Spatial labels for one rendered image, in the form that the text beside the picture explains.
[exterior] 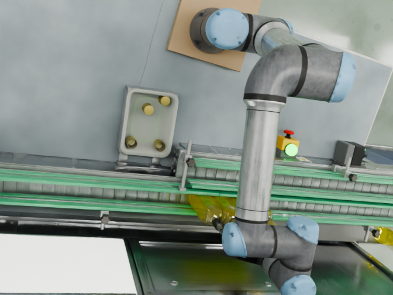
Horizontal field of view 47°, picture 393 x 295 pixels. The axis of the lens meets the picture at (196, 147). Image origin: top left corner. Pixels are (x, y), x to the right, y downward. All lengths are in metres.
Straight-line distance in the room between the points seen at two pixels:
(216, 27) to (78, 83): 0.51
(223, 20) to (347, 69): 0.46
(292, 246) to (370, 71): 1.05
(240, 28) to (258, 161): 0.51
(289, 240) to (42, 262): 0.66
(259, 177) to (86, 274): 0.54
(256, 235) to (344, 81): 0.39
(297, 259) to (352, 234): 0.89
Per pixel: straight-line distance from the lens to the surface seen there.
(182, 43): 1.58
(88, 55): 1.57
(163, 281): 1.29
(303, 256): 1.09
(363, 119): 1.97
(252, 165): 1.00
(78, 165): 1.54
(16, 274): 1.27
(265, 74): 1.00
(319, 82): 1.04
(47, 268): 1.29
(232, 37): 1.38
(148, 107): 1.55
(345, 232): 1.93
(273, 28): 1.39
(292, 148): 1.71
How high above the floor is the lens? 2.32
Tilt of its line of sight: 68 degrees down
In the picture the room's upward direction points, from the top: 134 degrees clockwise
